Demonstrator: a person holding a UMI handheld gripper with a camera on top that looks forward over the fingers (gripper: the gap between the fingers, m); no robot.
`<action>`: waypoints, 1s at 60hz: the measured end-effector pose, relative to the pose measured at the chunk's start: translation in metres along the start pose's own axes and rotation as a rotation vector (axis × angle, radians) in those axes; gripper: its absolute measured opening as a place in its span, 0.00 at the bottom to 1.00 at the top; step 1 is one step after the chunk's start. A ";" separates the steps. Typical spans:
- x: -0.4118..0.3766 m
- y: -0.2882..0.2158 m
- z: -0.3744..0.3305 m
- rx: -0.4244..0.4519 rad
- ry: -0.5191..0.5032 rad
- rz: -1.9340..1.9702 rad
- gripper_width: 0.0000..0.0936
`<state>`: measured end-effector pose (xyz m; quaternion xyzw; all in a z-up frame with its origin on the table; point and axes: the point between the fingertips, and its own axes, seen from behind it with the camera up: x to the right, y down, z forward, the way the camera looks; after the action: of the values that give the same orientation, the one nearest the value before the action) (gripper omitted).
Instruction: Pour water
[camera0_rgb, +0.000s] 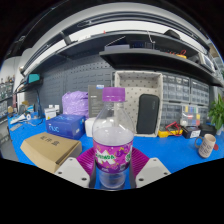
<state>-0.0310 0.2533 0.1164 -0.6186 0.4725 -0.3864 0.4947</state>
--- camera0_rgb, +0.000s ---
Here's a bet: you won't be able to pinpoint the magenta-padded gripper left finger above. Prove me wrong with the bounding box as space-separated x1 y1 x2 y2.
54 147 98 189

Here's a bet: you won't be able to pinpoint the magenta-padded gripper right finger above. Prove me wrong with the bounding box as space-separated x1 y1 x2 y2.
128 147 172 189

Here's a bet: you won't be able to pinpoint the clear bottle with purple cap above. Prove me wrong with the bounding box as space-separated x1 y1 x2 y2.
92 87 136 190

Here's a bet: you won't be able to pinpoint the brown cardboard box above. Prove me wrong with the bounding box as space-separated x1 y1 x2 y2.
19 131 83 174

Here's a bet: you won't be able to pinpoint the yellow multimeter with red leads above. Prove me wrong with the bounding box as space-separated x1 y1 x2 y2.
157 121 184 139

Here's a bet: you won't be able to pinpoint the blue carton box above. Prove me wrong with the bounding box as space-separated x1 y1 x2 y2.
45 114 86 140

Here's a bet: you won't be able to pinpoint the plain white box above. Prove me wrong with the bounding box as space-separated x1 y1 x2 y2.
84 117 98 138

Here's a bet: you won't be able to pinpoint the black box with white label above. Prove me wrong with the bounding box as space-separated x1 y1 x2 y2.
181 125 202 140

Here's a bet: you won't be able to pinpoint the black zip case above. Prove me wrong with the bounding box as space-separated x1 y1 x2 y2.
135 93 161 135

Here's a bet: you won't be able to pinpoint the beige ceramic mug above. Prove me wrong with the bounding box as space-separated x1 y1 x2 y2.
194 133 217 159

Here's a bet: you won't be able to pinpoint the small white labelled box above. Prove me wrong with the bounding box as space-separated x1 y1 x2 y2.
44 105 60 121

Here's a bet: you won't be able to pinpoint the grey small-parts drawer cabinet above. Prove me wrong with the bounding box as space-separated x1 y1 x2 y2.
199 105 210 125
161 101 184 125
162 72 191 104
189 79 210 107

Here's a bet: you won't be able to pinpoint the purple plastic bag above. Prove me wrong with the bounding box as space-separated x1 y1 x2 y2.
61 90 90 118

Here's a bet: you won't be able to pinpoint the clear organizer box, coloured parts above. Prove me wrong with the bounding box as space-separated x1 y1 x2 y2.
180 104 202 128

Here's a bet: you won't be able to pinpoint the black soft pouch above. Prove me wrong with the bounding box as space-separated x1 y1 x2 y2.
199 123 218 137

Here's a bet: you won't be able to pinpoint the dark grey upright box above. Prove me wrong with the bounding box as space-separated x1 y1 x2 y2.
87 84 111 118

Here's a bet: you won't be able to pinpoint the white perforated tray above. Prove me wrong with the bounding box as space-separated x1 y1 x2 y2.
114 70 164 138

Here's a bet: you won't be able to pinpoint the potted green plant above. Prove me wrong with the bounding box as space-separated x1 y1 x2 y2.
208 93 224 136

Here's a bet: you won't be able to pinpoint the black workbench shelf unit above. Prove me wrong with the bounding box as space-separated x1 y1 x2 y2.
19 29 223 88

